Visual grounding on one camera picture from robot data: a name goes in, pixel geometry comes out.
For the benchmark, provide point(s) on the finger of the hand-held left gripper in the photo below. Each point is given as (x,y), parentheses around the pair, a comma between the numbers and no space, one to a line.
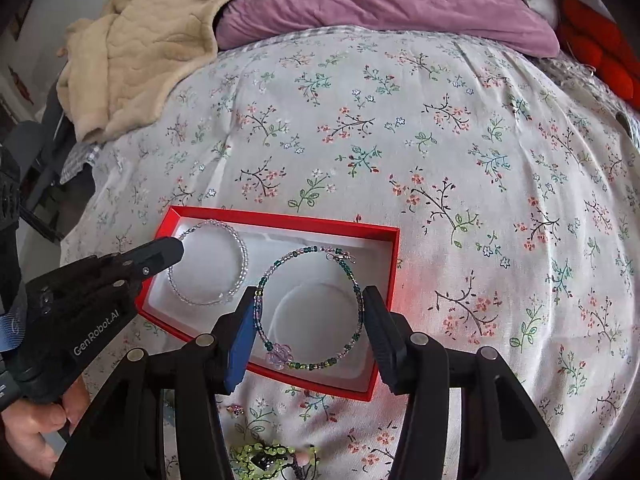
(157,256)

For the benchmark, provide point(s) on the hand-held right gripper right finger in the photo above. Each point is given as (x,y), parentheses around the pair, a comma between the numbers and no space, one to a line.
(384,345)

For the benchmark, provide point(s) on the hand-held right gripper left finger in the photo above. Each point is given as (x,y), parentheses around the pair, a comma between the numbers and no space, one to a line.
(239,345)

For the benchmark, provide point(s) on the purple gem earring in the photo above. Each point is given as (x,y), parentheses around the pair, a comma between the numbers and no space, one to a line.
(235,410)

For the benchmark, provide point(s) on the red jewelry box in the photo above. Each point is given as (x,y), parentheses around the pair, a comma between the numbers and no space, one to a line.
(295,247)

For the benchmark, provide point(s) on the person's left hand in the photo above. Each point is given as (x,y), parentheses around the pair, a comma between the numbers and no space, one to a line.
(30,430)

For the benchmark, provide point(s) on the grey checked cloth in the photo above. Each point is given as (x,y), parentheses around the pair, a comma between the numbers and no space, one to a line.
(80,157)

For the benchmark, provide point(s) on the grey chair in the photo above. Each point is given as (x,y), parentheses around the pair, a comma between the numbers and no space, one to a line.
(50,160)

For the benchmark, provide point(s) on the floral bedsheet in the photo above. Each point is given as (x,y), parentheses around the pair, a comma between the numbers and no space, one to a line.
(400,160)

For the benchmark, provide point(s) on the beige fleece blanket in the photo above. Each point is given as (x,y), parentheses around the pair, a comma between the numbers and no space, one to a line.
(140,45)

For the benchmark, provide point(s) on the red knitted item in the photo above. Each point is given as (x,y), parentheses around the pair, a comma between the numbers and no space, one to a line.
(600,50)

